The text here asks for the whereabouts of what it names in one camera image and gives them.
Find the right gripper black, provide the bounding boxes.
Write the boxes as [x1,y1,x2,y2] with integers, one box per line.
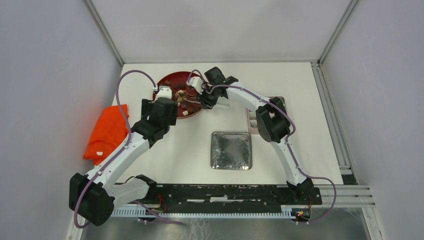
[195,83,219,110]

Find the metal serving tongs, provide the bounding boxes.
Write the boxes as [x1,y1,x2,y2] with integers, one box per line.
[174,91,230,110]

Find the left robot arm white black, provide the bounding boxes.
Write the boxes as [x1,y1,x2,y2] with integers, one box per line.
[69,97,178,229]

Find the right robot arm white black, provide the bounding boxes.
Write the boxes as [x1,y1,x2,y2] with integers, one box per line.
[186,67,314,204]

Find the pink divided chocolate box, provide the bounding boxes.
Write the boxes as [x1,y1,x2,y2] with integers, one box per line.
[247,103,291,141]

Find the round red plate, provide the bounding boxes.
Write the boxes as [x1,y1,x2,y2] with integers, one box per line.
[157,71,203,119]

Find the square metal tray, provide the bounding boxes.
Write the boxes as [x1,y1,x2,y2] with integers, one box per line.
[210,131,253,170]

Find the orange cloth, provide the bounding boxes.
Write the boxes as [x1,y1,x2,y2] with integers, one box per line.
[82,104,129,166]

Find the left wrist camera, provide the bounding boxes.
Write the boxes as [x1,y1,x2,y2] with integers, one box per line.
[153,85,173,100]

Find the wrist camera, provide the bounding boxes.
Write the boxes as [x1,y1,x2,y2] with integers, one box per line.
[186,76,205,94]
[153,85,173,100]

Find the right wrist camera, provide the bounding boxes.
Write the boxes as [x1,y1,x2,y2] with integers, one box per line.
[186,76,205,94]

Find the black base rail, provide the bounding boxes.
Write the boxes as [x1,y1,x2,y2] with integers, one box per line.
[140,183,323,214]

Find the white toothed cable strip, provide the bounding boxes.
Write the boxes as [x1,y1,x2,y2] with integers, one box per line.
[111,204,296,220]

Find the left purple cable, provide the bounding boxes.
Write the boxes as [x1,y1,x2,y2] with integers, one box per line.
[73,69,186,229]

